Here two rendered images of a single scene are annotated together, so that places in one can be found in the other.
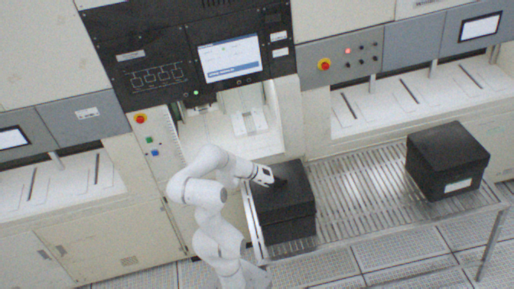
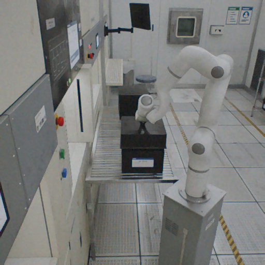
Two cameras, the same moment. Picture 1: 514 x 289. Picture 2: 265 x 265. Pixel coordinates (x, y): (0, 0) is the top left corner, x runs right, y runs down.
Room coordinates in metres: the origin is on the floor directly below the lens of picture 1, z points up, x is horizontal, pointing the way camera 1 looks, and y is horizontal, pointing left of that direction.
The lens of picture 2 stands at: (1.52, 1.50, 1.79)
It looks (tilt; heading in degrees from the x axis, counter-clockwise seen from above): 27 degrees down; 271
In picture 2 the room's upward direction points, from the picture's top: 1 degrees clockwise
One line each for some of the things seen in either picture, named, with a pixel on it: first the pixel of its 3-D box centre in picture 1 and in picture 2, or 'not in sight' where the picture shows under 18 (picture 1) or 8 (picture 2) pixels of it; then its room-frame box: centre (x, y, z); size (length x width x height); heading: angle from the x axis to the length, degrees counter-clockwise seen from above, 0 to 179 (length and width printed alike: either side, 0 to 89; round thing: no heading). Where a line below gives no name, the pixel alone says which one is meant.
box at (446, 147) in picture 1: (444, 161); (132, 102); (1.56, -0.95, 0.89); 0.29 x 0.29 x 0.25; 7
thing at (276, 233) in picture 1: (284, 209); (141, 151); (1.48, -0.08, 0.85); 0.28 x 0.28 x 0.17; 2
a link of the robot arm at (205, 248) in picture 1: (216, 249); (200, 151); (1.17, 0.26, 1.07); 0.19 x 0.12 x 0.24; 67
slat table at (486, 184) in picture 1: (360, 230); (129, 170); (1.57, -0.53, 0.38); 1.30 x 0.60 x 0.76; 93
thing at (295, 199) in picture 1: (280, 188); (142, 129); (1.48, -0.08, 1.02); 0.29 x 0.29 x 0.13; 3
